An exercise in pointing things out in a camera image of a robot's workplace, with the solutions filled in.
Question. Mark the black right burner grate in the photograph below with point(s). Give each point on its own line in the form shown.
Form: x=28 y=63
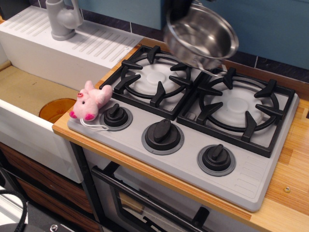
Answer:
x=244 y=111

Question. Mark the black stove knob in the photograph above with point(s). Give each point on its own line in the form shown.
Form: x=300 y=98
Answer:
x=116 y=118
x=162 y=138
x=216 y=160

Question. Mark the oven door with black handle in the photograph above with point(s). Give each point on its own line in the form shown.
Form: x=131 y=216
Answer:
x=143 y=205

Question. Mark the black left burner grate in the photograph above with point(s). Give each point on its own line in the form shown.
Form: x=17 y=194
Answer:
x=153 y=82

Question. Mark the orange plastic bowl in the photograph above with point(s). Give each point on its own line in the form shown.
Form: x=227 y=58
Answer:
x=55 y=109

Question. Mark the grey toy stove top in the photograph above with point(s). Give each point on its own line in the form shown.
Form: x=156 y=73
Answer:
x=246 y=186

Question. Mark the wooden drawer cabinet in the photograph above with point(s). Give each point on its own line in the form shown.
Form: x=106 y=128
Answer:
x=53 y=192

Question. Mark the pink stuffed pig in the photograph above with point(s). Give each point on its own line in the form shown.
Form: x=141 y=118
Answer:
x=89 y=101

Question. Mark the black middle stove knob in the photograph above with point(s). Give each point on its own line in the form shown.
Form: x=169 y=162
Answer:
x=162 y=138

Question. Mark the stainless steel pan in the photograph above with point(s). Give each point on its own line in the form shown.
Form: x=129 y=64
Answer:
x=202 y=39

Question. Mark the black right stove knob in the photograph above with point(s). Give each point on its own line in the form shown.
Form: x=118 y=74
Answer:
x=216 y=160

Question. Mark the grey toy faucet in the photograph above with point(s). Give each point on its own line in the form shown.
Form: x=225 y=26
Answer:
x=63 y=21

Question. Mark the white toy sink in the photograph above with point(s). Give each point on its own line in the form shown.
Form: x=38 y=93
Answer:
x=35 y=69

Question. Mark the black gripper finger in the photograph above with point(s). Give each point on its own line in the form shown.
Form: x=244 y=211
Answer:
x=180 y=8
x=172 y=4

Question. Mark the black left stove knob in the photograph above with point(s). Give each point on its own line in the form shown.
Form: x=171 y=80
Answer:
x=116 y=118

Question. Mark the black burner grate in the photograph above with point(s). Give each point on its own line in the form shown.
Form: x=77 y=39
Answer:
x=153 y=82
x=244 y=111

